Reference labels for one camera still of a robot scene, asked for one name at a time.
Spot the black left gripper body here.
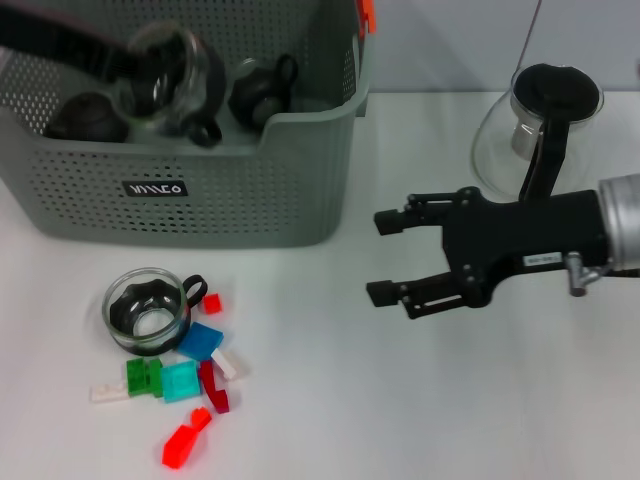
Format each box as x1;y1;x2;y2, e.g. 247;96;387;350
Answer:
0;7;109;81

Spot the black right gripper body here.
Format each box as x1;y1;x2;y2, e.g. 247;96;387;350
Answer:
439;185;614;309

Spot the glass teacup black sleeve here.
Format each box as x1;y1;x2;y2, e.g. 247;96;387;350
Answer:
228;53;300;132
102;267;209;357
115;24;226;149

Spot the grey perforated storage bin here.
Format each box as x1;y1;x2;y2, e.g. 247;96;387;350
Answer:
0;0;379;249

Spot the orange bin clip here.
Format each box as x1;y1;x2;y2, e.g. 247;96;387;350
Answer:
355;0;379;36

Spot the silver metal connector plug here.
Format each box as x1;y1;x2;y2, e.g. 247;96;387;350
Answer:
564;251;614;297

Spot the dark clay teapot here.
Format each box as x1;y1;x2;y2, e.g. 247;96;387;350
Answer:
47;92;130;144

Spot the glass teapot black lid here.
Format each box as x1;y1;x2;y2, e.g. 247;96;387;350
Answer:
472;62;606;204

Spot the white small brick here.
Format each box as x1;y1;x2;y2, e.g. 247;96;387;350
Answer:
209;347;249;381

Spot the blue flat square brick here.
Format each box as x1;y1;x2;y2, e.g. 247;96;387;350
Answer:
177;321;225;361

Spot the dark red curved brick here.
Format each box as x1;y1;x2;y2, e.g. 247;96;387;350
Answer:
198;360;232;415

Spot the small orange-red brick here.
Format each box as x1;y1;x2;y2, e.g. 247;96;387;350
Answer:
189;405;214;432

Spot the teal square brick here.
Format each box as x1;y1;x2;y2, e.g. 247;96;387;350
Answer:
160;362;202;404

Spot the large orange-red brick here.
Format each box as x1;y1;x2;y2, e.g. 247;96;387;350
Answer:
162;422;199;470

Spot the green brick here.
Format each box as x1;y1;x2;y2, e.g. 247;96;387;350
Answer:
125;357;165;399

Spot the white flat long brick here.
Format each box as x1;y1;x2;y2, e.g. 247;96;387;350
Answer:
89;380;130;404

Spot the thin grey hanging cable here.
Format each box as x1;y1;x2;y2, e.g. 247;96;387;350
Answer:
514;0;544;71

